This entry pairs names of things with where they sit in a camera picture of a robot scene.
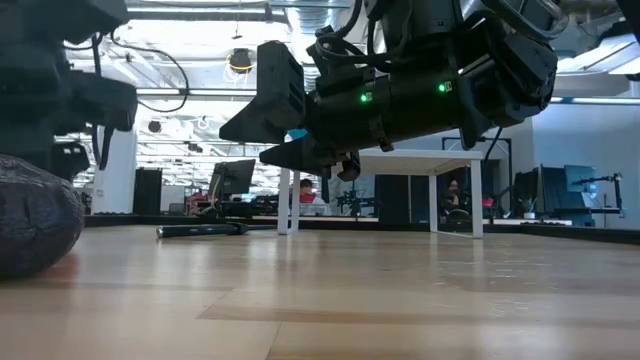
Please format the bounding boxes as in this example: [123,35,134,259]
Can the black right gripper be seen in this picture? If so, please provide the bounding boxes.
[218,40,465,177]

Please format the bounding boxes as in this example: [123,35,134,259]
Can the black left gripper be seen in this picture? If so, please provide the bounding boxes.
[0,43,140,183]

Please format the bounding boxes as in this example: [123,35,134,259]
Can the dark purple fruit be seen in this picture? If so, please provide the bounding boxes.
[0,153,86,281]

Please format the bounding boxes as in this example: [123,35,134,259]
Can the black-handled knife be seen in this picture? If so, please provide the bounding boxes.
[155,221,277,240]

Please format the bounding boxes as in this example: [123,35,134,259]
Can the person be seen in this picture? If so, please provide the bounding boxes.
[298,177,325,205]
[440,178,462,212]

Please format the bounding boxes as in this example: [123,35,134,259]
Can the dark background monitor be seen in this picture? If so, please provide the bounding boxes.
[206,158,257,202]

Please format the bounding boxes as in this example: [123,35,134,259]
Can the black floor cabinet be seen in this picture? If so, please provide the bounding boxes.
[374,174,432,224]

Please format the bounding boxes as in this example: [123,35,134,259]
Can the white perforated shelf riser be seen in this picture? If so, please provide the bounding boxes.
[277,148,486,240]

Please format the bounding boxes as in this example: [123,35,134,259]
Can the dark double monitor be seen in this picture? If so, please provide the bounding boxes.
[513,164,599,217]

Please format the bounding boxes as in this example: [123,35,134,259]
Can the black ceiling cable reel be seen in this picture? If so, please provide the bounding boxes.
[228,47,254,75]

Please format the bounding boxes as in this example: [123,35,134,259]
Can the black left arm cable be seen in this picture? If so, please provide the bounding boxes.
[61,29,191,115]

